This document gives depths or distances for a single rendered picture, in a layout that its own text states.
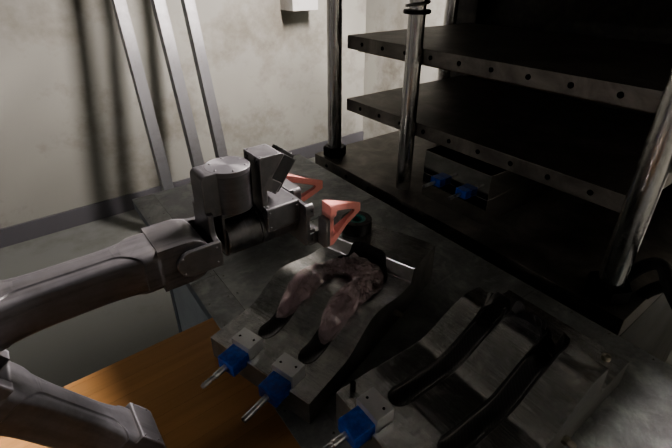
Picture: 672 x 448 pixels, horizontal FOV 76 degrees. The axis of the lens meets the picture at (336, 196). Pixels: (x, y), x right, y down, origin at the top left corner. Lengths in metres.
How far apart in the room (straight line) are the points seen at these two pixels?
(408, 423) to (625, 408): 0.44
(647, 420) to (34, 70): 3.02
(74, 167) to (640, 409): 3.02
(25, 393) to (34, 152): 2.62
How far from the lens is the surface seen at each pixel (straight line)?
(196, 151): 2.70
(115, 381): 1.02
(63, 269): 0.55
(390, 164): 1.84
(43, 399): 0.63
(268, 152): 0.57
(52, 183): 3.24
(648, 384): 1.10
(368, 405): 0.75
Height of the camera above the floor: 1.52
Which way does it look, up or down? 28 degrees down
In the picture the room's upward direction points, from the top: straight up
